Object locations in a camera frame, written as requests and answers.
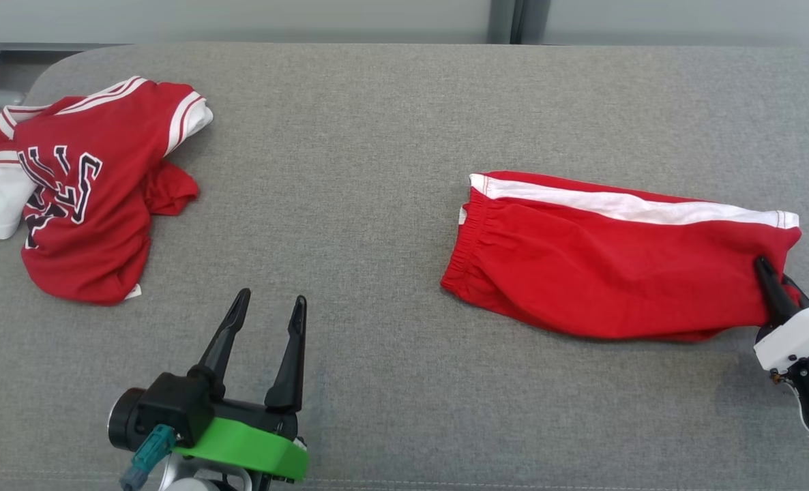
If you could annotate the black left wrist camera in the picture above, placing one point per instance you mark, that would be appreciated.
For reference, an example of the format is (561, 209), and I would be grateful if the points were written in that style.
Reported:
(172, 406)

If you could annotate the grey partition post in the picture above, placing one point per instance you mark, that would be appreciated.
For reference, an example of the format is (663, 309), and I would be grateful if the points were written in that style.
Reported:
(519, 20)

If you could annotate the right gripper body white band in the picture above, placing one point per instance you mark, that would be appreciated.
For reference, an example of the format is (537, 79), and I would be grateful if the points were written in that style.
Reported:
(800, 337)

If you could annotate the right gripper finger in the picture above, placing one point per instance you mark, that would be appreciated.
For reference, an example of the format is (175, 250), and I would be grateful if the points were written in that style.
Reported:
(799, 294)
(774, 296)

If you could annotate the red Bulls jersey shirt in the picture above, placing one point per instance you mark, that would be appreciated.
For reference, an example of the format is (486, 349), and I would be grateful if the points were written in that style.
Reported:
(104, 239)

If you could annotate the red shorts with white stripe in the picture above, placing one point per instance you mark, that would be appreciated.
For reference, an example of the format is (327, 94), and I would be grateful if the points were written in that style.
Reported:
(616, 273)

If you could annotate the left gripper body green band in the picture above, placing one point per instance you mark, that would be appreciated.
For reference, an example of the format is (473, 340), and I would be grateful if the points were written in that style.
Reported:
(254, 447)

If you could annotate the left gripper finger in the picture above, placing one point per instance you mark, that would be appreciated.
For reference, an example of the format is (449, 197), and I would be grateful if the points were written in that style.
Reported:
(220, 348)
(290, 375)

